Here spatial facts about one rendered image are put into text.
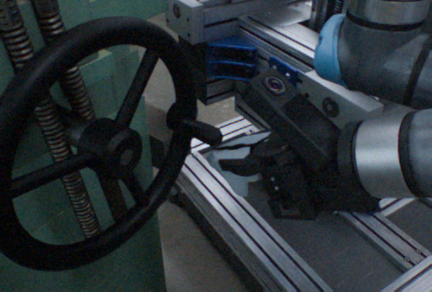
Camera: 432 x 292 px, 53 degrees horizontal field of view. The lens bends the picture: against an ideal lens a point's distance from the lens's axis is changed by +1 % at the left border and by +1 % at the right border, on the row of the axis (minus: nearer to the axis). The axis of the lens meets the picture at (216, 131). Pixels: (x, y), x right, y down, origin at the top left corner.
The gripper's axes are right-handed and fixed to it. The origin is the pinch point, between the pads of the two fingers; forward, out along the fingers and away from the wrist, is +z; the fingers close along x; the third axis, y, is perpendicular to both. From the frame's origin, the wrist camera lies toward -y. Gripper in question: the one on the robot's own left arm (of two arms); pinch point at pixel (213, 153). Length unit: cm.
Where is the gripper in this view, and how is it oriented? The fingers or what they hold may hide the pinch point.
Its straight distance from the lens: 54.0
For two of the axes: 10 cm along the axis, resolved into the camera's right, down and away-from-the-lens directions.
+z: -7.0, 1.1, 7.1
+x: 5.9, -4.7, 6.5
